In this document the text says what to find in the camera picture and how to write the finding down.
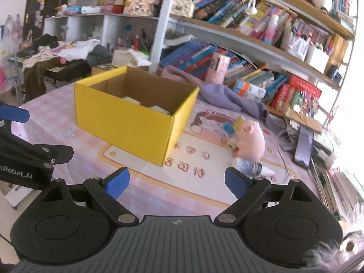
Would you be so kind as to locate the white packet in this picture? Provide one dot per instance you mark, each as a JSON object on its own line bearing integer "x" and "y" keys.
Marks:
{"x": 159, "y": 110}
{"x": 131, "y": 100}

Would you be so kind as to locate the small black box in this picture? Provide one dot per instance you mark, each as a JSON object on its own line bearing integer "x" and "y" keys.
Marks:
{"x": 335, "y": 73}

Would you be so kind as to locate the row of slanted blue books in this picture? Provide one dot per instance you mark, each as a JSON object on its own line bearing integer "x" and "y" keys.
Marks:
{"x": 193, "y": 57}

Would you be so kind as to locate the purple cloth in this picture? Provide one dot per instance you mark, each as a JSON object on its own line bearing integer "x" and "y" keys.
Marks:
{"x": 221, "y": 93}

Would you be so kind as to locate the black bag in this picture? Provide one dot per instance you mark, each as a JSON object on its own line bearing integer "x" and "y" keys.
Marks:
{"x": 71, "y": 68}

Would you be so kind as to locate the printed pink table mat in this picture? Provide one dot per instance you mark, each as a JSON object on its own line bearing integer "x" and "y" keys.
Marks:
{"x": 199, "y": 162}

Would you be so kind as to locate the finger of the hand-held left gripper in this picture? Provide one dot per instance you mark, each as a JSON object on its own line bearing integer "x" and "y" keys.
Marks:
{"x": 57, "y": 153}
{"x": 14, "y": 113}

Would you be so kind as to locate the wooden bookshelf white frame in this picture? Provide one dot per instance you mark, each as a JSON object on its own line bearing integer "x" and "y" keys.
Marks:
{"x": 162, "y": 20}

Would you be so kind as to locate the small white bottle blue label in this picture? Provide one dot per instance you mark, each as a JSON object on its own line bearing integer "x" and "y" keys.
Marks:
{"x": 250, "y": 167}

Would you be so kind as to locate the dark smartphone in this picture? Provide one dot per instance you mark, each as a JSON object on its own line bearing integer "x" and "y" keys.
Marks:
{"x": 303, "y": 148}

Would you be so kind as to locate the red book set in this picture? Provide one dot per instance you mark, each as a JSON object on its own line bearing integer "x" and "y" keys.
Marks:
{"x": 301, "y": 86}

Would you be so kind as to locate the stack of books and papers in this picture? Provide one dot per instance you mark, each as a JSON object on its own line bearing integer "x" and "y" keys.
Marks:
{"x": 327, "y": 182}

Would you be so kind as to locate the white storage bin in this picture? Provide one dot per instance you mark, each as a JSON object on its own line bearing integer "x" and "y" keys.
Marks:
{"x": 317, "y": 59}

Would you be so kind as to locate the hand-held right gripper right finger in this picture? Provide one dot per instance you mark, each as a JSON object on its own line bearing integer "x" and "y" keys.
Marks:
{"x": 236, "y": 182}

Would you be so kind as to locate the white hanging pompom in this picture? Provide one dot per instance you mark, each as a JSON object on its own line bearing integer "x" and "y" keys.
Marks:
{"x": 252, "y": 10}

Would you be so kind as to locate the pink carton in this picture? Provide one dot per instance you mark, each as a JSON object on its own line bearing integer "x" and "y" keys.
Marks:
{"x": 217, "y": 68}

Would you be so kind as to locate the row of colourful paperback books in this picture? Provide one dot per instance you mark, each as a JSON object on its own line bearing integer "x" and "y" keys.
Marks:
{"x": 227, "y": 8}

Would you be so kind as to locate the white quilted handbag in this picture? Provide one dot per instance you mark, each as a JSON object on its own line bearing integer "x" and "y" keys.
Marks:
{"x": 182, "y": 8}

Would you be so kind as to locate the yellow cardboard box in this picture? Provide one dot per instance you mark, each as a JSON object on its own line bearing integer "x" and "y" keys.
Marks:
{"x": 122, "y": 125}

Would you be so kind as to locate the white and orange carton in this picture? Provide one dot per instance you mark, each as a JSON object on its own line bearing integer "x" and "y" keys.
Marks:
{"x": 251, "y": 89}

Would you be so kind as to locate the pile of clothes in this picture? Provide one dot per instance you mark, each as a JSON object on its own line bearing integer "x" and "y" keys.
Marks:
{"x": 74, "y": 51}

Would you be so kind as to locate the small yellow block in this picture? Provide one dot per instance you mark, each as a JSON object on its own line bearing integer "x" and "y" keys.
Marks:
{"x": 239, "y": 122}

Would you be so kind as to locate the white shelf unit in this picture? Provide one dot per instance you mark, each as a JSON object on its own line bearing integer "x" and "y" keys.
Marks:
{"x": 108, "y": 28}

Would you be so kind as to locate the clear pen holder box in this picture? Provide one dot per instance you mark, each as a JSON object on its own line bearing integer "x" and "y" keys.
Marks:
{"x": 294, "y": 47}

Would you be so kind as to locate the white tissue pack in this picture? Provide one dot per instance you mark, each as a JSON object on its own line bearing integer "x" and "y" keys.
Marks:
{"x": 91, "y": 9}

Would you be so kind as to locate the blue fuzzy ball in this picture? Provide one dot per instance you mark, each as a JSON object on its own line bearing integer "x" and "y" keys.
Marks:
{"x": 228, "y": 127}

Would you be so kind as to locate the pink floral bag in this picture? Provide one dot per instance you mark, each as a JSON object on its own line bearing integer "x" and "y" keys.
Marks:
{"x": 140, "y": 2}

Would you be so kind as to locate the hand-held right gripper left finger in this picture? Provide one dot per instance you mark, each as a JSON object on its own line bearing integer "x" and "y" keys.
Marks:
{"x": 118, "y": 182}

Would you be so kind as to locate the pink plush pig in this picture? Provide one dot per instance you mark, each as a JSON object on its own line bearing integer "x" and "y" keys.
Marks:
{"x": 250, "y": 139}

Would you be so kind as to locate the grey fluffy cuff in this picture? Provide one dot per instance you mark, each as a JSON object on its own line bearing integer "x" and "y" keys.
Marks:
{"x": 327, "y": 254}

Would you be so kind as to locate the white canvas bag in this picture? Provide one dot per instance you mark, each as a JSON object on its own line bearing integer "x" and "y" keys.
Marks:
{"x": 125, "y": 58}

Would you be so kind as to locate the brown cardboard package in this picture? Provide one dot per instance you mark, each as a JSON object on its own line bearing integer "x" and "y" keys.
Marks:
{"x": 304, "y": 121}

